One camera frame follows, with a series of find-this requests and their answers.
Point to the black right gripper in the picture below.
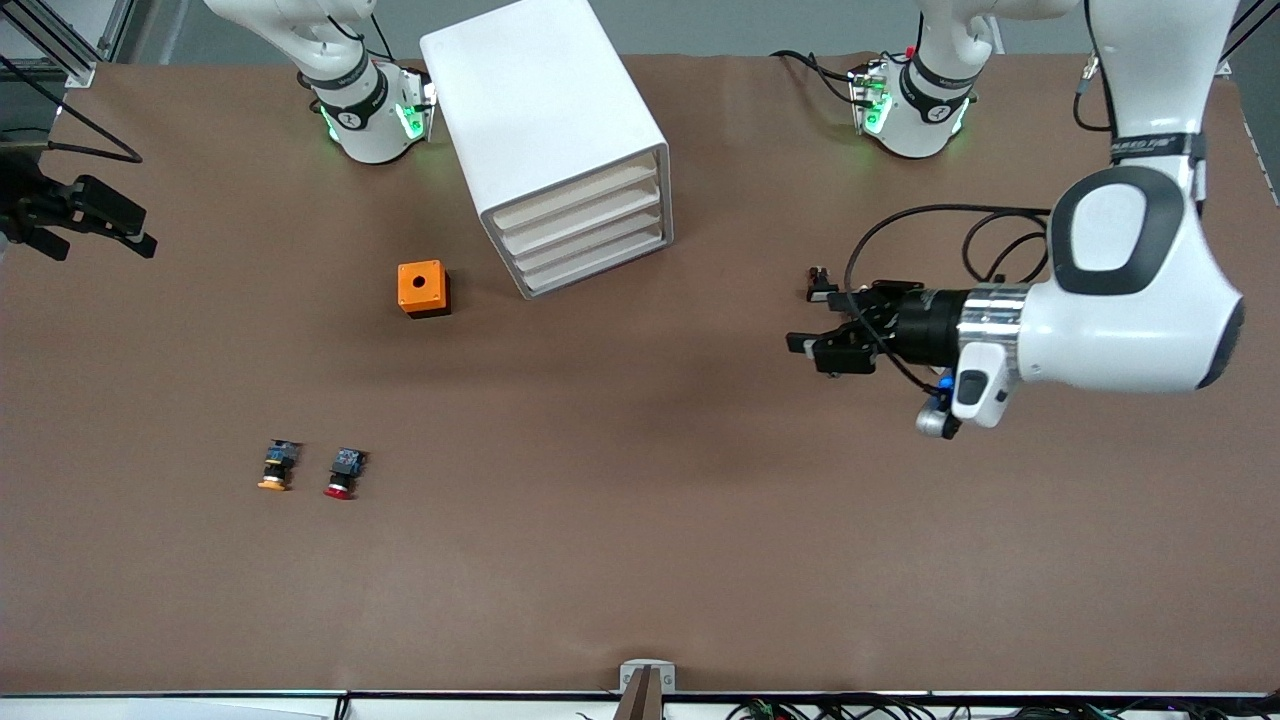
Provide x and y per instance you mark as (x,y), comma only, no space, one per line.
(32,208)

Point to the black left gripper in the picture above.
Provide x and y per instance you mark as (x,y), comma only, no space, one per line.
(922,326)

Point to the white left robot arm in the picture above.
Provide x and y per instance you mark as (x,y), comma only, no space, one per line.
(1120,330)

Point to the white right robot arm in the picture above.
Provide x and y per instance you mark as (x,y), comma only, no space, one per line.
(370,130)

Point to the small black white-capped button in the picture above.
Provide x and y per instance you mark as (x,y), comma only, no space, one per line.
(822,288)

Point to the yellow mushroom push button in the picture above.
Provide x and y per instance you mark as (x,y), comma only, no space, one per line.
(277,465)

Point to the red mushroom push button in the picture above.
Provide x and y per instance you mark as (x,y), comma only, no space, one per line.
(345,470)

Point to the aluminium frame profile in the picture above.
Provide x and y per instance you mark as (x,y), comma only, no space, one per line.
(60,45)
(1255,25)

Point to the orange button enclosure box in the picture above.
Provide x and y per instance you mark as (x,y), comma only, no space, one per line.
(420,285)

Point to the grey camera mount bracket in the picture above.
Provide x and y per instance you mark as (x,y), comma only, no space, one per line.
(647,675)

